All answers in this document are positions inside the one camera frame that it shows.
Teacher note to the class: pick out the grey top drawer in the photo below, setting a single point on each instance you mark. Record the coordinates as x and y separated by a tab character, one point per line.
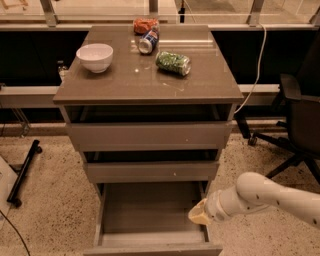
113	128

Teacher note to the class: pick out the blue pepsi can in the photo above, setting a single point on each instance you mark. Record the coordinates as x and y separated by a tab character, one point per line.
148	41

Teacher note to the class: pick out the grey middle drawer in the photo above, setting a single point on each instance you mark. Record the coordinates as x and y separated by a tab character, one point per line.
171	171

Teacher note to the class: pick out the black wheeled stand base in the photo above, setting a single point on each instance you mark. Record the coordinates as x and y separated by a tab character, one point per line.
21	173

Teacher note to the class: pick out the yellow foam-covered gripper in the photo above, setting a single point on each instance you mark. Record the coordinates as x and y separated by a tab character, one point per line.
214	207

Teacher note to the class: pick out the black office chair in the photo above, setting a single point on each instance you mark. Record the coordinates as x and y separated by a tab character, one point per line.
301	95

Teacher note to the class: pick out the grey drawer cabinet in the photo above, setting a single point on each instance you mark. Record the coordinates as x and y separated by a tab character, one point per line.
134	79

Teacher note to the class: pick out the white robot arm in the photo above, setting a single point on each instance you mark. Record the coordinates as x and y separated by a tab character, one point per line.
254	193

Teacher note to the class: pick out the orange snack bag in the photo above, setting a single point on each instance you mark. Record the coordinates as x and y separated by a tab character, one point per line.
142	25

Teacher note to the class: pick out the grey drawer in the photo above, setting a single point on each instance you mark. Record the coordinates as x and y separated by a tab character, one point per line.
113	128
171	171
151	219

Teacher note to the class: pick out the white ceramic bowl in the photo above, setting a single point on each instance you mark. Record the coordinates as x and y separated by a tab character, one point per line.
96	57

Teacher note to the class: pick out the grey bottom drawer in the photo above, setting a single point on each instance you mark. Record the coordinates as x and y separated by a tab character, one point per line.
151	219

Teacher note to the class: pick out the green soda can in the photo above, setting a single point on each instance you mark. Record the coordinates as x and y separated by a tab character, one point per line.
173	62

